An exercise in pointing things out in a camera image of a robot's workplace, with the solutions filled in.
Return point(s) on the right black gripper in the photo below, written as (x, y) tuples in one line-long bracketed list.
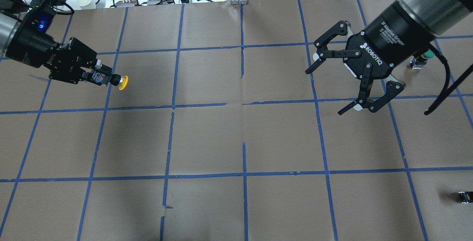
[(392, 34)]

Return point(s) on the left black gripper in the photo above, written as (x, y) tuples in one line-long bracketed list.
[(34, 47)]

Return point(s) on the yellow push button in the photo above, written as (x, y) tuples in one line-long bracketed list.
[(104, 78)]

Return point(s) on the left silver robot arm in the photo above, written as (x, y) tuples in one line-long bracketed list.
[(7, 24)]

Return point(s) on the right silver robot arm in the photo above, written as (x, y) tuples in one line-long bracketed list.
[(436, 16)]

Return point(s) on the white paper cup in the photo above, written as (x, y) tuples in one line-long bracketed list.
[(86, 4)]

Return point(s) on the grey usb hub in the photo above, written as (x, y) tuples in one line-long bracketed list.
[(158, 2), (124, 3)]

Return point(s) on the black yellow small component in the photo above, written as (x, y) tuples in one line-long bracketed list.
[(465, 197)]

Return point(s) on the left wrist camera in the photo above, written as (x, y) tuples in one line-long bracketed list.
[(39, 19)]

